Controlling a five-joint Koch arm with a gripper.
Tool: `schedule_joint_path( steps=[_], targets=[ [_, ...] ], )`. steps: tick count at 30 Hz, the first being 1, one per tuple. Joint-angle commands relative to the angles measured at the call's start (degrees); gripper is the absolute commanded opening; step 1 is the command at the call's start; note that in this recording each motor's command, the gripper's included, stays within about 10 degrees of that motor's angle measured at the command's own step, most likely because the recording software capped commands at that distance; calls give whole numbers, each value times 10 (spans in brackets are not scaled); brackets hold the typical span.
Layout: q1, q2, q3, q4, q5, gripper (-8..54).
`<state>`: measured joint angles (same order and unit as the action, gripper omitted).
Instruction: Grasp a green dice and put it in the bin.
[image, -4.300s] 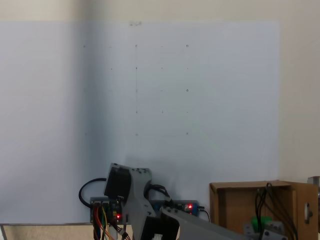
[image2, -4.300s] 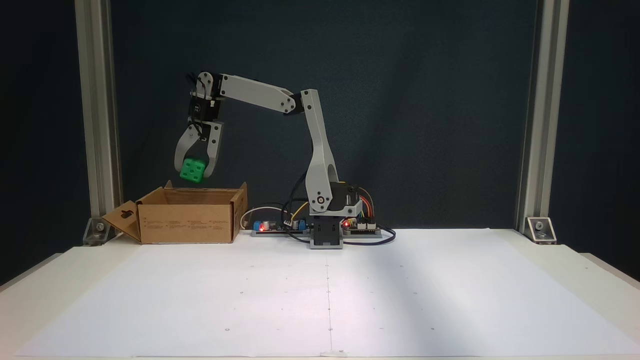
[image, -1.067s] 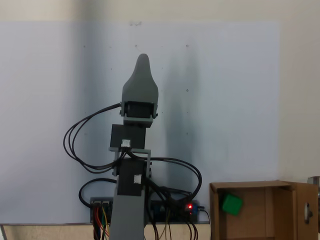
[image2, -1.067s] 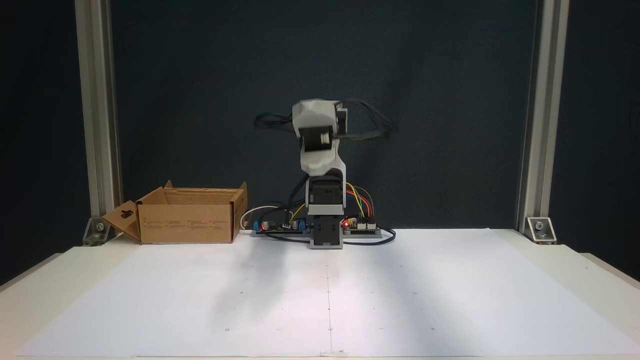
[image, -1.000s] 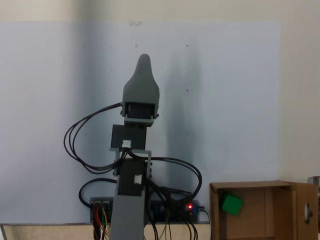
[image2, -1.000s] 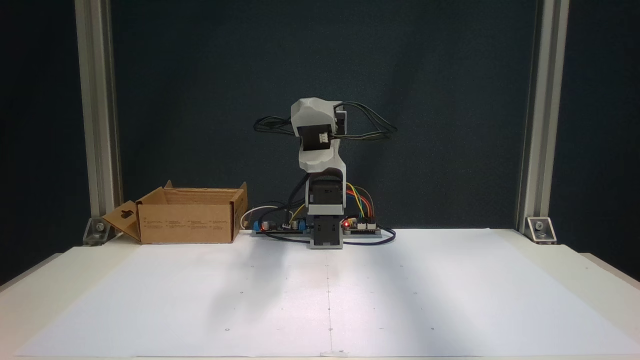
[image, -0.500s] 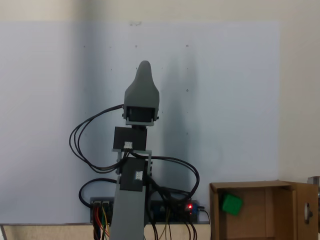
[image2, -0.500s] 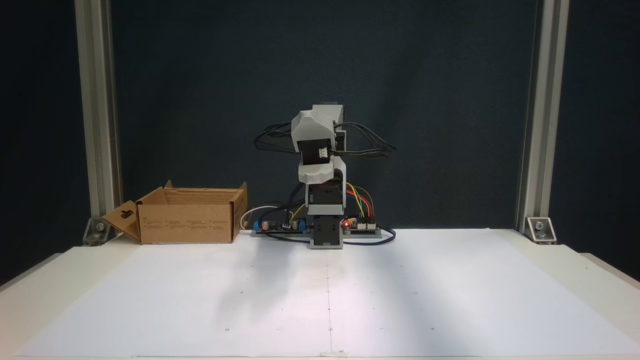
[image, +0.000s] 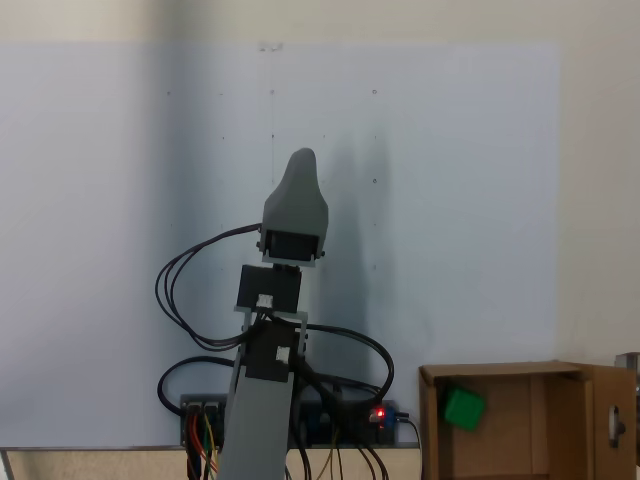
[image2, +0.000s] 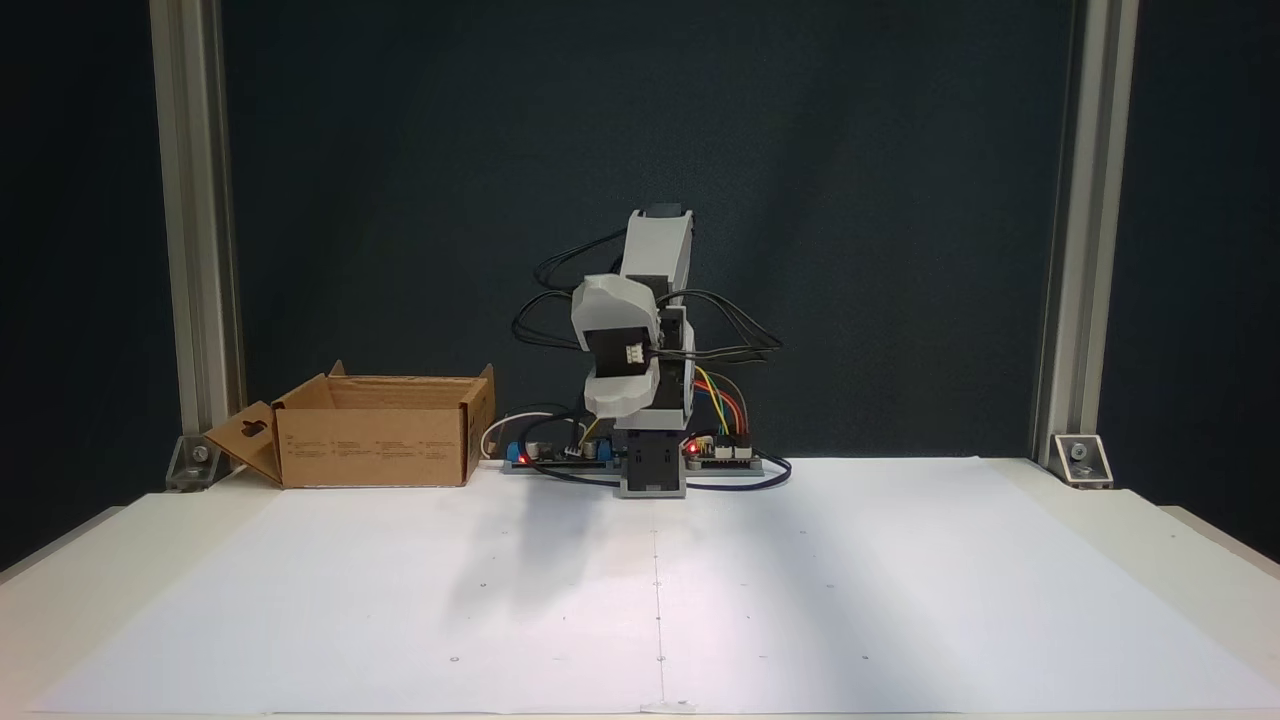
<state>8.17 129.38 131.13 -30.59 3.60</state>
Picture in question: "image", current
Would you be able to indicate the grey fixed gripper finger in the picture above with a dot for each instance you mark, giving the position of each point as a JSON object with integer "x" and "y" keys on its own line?
{"x": 300, "y": 190}

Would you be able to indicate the green die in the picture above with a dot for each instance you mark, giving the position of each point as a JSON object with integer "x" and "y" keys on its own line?
{"x": 465, "y": 407}

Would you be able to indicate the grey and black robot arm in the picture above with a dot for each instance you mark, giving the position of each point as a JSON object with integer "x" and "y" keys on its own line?
{"x": 260, "y": 425}

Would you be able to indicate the white paper sheet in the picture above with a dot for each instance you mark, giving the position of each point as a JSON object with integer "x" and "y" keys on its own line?
{"x": 450, "y": 225}

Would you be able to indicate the blue circuit board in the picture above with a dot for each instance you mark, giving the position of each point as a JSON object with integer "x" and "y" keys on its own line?
{"x": 360, "y": 430}

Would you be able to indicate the brown cardboard box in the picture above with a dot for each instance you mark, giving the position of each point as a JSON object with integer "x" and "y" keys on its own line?
{"x": 525, "y": 425}

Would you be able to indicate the aluminium frame post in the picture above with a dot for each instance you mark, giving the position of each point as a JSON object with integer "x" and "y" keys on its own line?
{"x": 629, "y": 361}

